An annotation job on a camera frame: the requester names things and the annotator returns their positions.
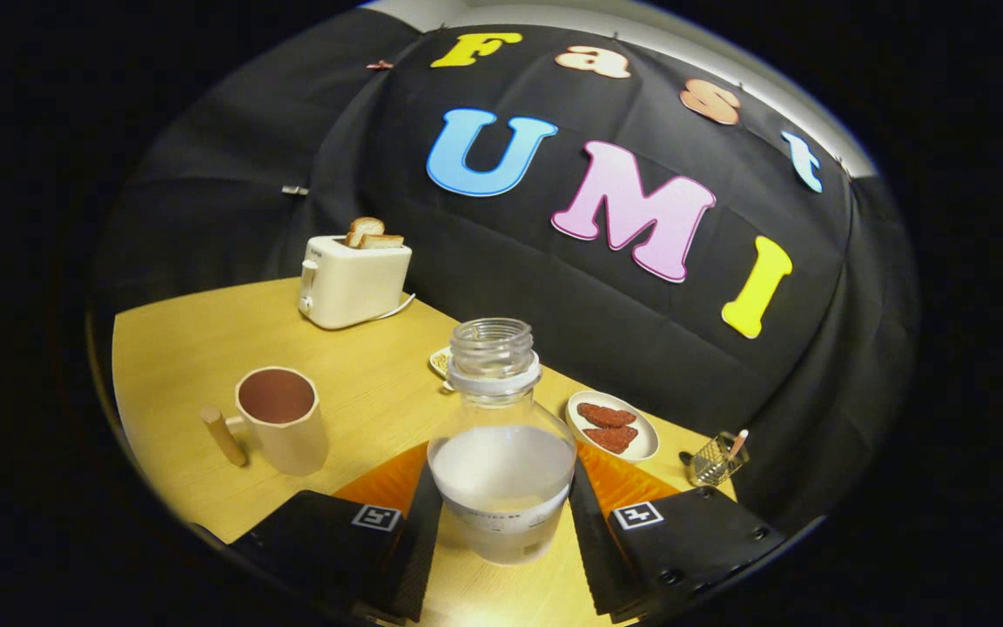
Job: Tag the white dish of green beans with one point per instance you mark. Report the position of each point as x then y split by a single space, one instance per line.
440 361

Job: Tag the clear plastic juice bottle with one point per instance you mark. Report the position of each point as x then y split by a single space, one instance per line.
501 479

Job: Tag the red meat piece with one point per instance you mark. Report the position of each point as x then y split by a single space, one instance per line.
611 438
606 414

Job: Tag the toast slice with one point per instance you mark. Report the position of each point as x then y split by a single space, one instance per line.
364 228
381 242

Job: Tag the small wooden utensil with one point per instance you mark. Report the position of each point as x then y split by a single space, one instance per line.
740 442

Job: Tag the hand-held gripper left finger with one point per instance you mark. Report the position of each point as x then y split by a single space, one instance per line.
410 557

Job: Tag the round white plate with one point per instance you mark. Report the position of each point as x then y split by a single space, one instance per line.
645 444

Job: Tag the cream toaster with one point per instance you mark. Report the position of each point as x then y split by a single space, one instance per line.
353 287

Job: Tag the wooden table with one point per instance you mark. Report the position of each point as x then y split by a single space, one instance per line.
362 383

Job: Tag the black backdrop cloth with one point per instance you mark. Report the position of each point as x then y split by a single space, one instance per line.
554 279

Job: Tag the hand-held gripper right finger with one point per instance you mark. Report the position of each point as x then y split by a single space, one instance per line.
593 544

